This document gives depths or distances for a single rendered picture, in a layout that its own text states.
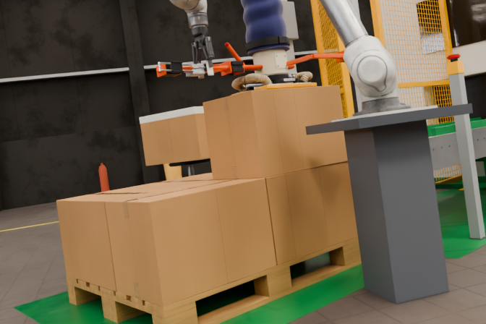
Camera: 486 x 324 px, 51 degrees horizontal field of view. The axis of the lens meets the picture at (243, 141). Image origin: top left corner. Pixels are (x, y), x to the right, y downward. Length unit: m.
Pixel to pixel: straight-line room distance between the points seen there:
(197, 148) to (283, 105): 1.53
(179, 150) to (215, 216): 1.87
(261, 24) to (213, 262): 1.18
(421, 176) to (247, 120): 0.79
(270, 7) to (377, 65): 0.85
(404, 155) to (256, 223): 0.69
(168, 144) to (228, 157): 1.59
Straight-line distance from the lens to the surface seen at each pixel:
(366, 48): 2.00
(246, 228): 2.25
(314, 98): 2.58
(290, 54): 4.18
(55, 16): 11.21
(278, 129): 2.39
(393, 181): 2.13
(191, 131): 3.87
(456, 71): 3.10
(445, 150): 3.25
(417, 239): 2.21
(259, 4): 2.63
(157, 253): 2.00
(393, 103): 2.20
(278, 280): 2.39
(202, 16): 2.42
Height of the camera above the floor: 0.73
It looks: level
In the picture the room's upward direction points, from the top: 8 degrees counter-clockwise
